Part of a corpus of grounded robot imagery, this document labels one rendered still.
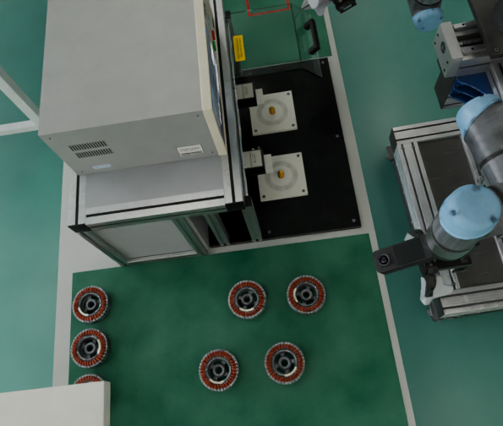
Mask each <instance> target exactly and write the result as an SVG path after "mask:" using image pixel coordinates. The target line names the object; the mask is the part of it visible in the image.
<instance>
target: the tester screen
mask: <svg viewBox="0 0 503 426"><path fill-rule="evenodd" d="M206 33H207V42H208V53H209V63H210V81H211V91H212V101H213V111H214V113H215V116H216V121H217V123H218V126H219V129H220V131H221V136H222V138H223V135H224V131H223V134H222V126H223V122H222V125H221V122H220V115H219V106H218V102H219V105H220V100H221V98H220V97H221V95H219V93H218V89H217V86H216V81H215V79H214V74H213V64H212V54H211V47H212V45H211V44H210V37H209V34H208V31H207V28H206Z"/></svg>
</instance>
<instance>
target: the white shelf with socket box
mask: <svg viewBox="0 0 503 426"><path fill-rule="evenodd" d="M110 389H111V383H110V382H109V381H96V382H90V383H83V384H75V385H61V386H54V387H47V388H40V389H32V390H18V391H11V392H3V393H0V426H110Z"/></svg>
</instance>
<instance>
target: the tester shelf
mask: <svg viewBox="0 0 503 426"><path fill-rule="evenodd" d="M210 5H211V9H212V13H213V16H214V20H215V26H216V43H217V52H218V61H219V70H220V79H221V96H222V105H223V114H224V123H225V132H226V141H227V155H223V156H219V155H216V156H206V157H200V158H194V159H188V160H182V161H172V162H166V163H160V164H154V165H149V166H142V167H131V168H126V169H120V170H114V171H109V172H98V173H91V174H86V175H80V176H78V175H77V174H76V173H75V172H74V171H73V170H72V169H71V168H70V185H69V205H68V228H70V229H71V230H72V231H74V232H75V233H77V232H88V231H94V230H101V229H107V228H113V227H124V226H130V225H136V224H143V223H149V222H155V221H166V220H172V219H178V218H184V217H191V216H202V215H209V214H215V213H221V212H227V211H234V210H245V209H246V208H245V201H244V192H243V178H242V169H241V161H240V153H239V145H238V130H237V122H236V114H235V106H234V98H233V89H232V75H231V66H230V58H229V50H228V42H227V27H226V19H225V10H224V2H223V0H210Z"/></svg>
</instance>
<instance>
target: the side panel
mask: <svg viewBox="0 0 503 426"><path fill-rule="evenodd" d="M77 234H79V235H80V236H81V237H82V238H84V239H85V240H86V241H88V242H89V243H91V244H92V245H93V246H95V247H96V248H97V249H99V250H100V251H101V252H102V253H104V254H105V255H107V256H108V257H109V258H111V259H113V260H114V261H115V262H117V263H118V264H119V265H121V266H125V265H137V264H144V263H150V262H157V261H163V260H170V259H181V258H188V257H194V256H201V255H202V254H204V255H207V254H208V252H207V250H206V248H205V246H204V245H203V243H202V242H201V241H200V239H199V238H198V236H197V235H196V233H195V232H194V230H193V228H192V227H191V226H190V225H189V223H188V222H187V220H186V219H185V217H184V218H178V219H172V220H166V221H155V222H149V223H143V224H136V225H130V226H124V227H113V228H107V229H101V230H94V231H88V232H77Z"/></svg>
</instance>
